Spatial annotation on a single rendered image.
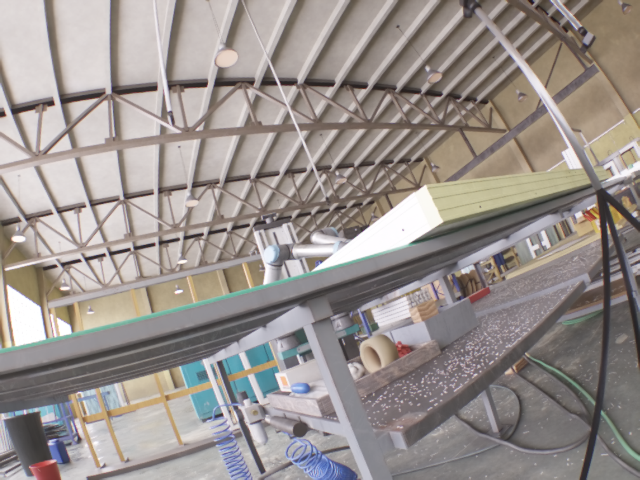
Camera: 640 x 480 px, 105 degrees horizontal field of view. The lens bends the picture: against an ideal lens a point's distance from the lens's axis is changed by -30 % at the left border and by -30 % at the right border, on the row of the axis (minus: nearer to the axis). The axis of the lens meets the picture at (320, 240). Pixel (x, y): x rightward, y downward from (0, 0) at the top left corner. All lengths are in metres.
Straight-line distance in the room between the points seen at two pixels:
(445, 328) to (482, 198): 0.52
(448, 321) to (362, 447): 0.66
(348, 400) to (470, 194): 0.42
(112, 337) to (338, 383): 0.31
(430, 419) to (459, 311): 0.63
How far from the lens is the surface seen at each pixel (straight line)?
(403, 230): 0.63
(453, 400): 0.61
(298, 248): 2.32
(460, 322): 1.15
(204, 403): 5.40
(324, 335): 0.51
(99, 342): 0.43
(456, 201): 0.63
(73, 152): 9.14
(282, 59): 11.06
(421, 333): 1.06
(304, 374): 1.08
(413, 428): 0.55
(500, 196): 0.76
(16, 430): 4.99
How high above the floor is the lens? 0.78
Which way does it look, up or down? 14 degrees up
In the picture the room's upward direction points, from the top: 21 degrees counter-clockwise
